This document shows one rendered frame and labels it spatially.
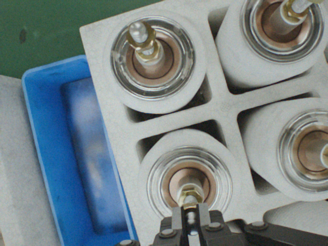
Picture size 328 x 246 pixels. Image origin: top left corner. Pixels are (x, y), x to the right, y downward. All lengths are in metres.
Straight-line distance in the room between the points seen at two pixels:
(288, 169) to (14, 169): 0.32
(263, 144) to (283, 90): 0.09
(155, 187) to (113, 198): 0.28
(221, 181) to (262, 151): 0.05
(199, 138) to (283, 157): 0.07
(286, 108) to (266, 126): 0.02
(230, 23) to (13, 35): 0.44
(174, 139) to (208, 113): 0.08
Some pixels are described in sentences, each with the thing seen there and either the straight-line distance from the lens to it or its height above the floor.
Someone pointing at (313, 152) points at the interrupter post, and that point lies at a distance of 0.26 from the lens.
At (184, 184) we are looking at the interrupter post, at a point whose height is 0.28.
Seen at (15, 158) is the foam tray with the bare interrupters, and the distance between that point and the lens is 0.42.
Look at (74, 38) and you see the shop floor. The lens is 0.56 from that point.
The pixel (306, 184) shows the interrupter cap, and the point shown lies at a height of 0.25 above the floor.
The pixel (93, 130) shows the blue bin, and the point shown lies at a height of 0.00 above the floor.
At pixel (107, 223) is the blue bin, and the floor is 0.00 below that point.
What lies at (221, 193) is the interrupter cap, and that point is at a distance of 0.26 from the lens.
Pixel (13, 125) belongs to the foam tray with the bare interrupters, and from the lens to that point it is 0.43.
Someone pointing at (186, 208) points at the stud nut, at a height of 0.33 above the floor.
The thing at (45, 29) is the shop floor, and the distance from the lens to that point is 0.59.
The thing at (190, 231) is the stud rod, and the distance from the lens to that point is 0.17.
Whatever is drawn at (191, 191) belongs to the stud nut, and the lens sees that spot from 0.22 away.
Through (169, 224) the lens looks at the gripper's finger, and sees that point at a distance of 0.16.
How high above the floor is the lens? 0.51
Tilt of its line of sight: 86 degrees down
